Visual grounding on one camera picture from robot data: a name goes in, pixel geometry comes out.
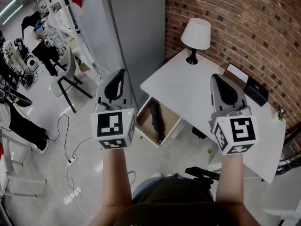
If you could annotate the white power strip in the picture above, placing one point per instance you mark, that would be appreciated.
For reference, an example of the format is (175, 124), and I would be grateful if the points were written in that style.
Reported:
(72, 161)

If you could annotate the brown box with white card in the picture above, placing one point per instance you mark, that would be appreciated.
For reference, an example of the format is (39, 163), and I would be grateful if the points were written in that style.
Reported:
(236, 73)

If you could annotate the person's right forearm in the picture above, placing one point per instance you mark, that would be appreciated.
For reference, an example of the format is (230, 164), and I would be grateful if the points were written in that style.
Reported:
(229, 180)

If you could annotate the black object under table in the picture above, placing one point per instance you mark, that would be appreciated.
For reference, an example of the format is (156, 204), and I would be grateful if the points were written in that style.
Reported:
(199, 132)

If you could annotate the person's left forearm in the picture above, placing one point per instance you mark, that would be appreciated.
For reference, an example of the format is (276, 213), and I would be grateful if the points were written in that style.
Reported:
(115, 178)

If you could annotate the black box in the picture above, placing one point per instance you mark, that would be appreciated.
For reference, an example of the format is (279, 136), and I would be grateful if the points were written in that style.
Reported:
(255, 92)

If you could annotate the wooden drawer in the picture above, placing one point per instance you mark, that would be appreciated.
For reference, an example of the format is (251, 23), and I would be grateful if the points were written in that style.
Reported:
(170, 122)

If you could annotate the black metal rack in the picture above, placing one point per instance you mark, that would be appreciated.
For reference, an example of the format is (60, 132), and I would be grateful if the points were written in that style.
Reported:
(290, 154)

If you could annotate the grey metal cabinet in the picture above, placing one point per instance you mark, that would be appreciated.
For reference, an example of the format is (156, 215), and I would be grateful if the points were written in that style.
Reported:
(134, 27)

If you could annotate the white shade table lamp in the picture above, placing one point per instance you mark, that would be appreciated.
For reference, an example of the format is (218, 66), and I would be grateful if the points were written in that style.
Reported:
(196, 33)

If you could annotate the white shelf rack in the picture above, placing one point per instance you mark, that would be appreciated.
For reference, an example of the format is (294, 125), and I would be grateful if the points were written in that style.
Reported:
(63, 15)

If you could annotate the person's dark shirt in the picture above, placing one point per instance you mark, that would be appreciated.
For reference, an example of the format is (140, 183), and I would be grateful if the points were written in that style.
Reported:
(174, 204)

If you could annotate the white table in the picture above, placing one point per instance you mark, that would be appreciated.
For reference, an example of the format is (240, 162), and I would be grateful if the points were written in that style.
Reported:
(185, 91)

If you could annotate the black umbrella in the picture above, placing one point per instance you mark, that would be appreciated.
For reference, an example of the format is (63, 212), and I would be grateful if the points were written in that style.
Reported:
(157, 119)

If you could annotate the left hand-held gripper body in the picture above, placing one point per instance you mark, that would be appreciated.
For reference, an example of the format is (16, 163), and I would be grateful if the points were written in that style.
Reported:
(110, 126)

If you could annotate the white metal frame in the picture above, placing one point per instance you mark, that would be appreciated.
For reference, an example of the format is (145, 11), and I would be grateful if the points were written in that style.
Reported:
(9, 168)

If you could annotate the small potted flower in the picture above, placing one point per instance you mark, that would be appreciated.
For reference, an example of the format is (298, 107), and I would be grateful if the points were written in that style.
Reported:
(281, 114)

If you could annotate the grey chair with black legs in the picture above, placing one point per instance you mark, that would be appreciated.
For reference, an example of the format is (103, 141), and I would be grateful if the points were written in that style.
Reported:
(69, 72)

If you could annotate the small yellow object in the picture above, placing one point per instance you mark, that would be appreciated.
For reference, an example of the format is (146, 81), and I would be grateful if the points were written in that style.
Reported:
(209, 152)

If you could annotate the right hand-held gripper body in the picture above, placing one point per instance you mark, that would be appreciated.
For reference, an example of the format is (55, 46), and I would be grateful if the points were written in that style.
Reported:
(240, 131)

